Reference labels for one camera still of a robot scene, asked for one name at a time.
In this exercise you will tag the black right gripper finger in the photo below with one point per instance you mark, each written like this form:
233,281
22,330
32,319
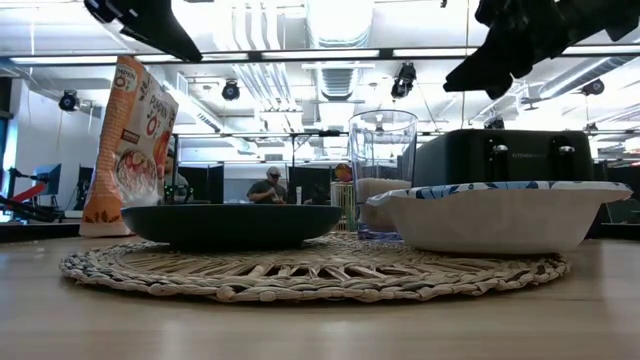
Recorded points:
487,65
500,90

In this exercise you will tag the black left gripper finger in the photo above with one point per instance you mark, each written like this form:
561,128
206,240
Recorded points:
160,30

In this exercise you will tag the orange pumpkin cereal bag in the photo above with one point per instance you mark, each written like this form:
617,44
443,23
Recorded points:
125,150

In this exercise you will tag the clear glass tumbler with milk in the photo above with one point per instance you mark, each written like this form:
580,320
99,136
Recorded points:
382,150

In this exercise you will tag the blue patterned paper bowl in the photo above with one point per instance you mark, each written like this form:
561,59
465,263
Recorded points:
500,222

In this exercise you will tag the dark blue plate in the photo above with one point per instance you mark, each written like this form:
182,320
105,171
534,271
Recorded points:
230,225

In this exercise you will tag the black toaster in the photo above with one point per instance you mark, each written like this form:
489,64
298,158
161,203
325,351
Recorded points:
505,157

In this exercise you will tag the black ceiling spotlight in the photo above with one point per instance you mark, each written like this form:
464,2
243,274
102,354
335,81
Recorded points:
230,91
593,87
69,101
403,80

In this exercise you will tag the orange round ornament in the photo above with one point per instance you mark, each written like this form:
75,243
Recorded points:
343,172

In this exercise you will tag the computer monitor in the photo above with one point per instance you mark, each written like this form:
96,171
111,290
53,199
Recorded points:
48,180

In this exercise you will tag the round woven straw placemat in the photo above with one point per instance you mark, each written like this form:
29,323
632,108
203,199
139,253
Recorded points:
310,275

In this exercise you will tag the silver ceiling air duct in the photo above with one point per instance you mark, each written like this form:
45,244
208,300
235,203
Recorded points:
339,22

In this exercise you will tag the black overhead frame bar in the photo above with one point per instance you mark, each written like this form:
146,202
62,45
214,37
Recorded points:
320,53

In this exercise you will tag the black table edge rail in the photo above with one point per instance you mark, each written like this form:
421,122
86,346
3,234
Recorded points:
40,231

